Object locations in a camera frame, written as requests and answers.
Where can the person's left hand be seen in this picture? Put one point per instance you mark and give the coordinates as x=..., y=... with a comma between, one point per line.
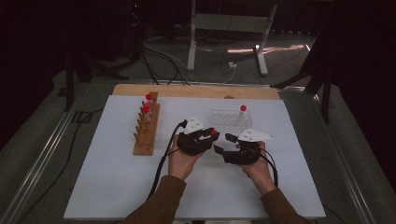
x=182, y=163

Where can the black tripod stand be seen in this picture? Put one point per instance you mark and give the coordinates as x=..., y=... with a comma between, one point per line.
x=70, y=81
x=325, y=90

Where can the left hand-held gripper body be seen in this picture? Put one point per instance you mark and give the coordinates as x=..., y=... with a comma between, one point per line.
x=193, y=143

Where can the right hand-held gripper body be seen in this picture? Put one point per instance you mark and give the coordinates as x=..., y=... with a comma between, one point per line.
x=244, y=154

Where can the white metal stand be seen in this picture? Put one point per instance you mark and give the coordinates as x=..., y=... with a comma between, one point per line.
x=229, y=23

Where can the person's right hand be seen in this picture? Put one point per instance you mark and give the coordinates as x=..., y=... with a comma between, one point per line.
x=260, y=174

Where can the wooden test tube rack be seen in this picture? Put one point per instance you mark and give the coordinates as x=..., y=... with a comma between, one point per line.
x=147, y=127

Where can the clear plastic test tube rack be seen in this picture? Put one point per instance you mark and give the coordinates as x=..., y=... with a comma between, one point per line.
x=227, y=119

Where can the aluminium floor rail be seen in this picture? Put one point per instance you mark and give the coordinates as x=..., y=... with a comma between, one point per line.
x=40, y=158
x=339, y=155

